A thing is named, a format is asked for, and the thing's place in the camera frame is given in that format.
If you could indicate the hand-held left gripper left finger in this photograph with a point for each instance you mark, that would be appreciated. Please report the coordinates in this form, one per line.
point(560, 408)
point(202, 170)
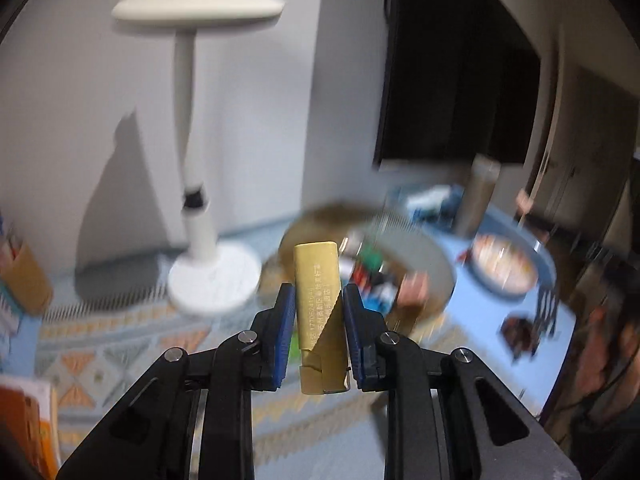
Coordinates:
point(281, 340)

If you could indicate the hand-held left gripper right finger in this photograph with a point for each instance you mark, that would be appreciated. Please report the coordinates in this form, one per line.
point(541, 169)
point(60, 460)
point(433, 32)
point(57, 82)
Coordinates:
point(353, 340)

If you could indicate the gold lighter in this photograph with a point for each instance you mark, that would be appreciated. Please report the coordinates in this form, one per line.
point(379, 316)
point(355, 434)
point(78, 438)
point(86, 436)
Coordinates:
point(315, 300)

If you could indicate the round tray with items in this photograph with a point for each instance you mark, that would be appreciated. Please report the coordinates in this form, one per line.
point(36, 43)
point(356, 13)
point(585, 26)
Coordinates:
point(417, 252)

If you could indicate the copper coloured packet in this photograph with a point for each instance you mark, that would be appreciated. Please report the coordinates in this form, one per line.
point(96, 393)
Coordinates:
point(414, 292)

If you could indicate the green toy figure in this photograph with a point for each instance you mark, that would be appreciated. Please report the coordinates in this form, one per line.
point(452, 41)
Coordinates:
point(372, 256)

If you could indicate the white desk lamp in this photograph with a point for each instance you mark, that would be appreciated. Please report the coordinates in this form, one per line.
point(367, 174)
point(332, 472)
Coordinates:
point(200, 230)

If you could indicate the red snack packet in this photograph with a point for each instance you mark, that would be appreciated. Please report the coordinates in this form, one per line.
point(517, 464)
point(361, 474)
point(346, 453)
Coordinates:
point(465, 256)

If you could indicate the white and blue box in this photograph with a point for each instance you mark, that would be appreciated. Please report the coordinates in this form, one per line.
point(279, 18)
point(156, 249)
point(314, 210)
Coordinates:
point(430, 202)

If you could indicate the brown star shaped piece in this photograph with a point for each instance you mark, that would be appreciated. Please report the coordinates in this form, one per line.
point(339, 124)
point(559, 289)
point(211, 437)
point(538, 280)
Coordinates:
point(520, 335)

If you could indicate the pink patterned bowl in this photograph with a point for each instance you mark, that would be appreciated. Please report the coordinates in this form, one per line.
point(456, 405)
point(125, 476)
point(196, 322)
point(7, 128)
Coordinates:
point(502, 265)

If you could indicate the patterned table mat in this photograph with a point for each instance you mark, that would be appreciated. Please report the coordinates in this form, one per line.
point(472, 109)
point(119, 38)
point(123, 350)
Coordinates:
point(100, 340)

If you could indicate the brown cardboard tube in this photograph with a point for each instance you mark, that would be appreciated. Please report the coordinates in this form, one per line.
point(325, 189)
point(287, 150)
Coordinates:
point(477, 195)

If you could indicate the dark reddish cloth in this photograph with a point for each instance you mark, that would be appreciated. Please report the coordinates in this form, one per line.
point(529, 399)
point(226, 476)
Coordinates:
point(610, 350)

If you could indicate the brown pen holder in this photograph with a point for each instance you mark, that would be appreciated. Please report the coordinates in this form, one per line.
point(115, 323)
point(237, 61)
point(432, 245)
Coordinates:
point(25, 280)

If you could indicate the orange book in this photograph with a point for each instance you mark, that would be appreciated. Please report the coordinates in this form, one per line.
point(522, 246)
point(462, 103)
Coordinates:
point(25, 425)

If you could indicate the blue picture box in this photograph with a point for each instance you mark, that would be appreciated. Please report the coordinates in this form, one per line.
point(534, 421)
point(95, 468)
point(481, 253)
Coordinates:
point(9, 310)

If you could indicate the black television screen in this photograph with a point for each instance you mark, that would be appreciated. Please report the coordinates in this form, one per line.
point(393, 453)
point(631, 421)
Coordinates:
point(450, 70)

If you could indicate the wooden cabinet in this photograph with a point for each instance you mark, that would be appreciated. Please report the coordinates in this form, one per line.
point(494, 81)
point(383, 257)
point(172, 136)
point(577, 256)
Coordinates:
point(580, 135)

